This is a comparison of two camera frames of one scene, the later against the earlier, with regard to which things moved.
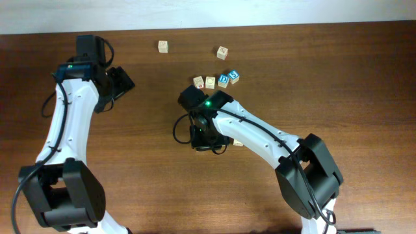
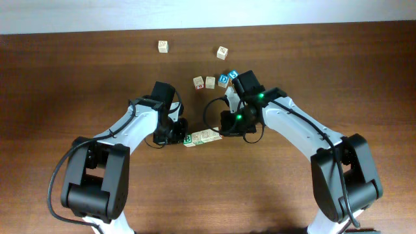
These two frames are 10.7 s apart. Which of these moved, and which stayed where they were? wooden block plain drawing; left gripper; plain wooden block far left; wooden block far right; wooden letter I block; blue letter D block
Moved: wooden letter I block; left gripper
Stayed: wooden block far right; wooden block plain drawing; plain wooden block far left; blue letter D block
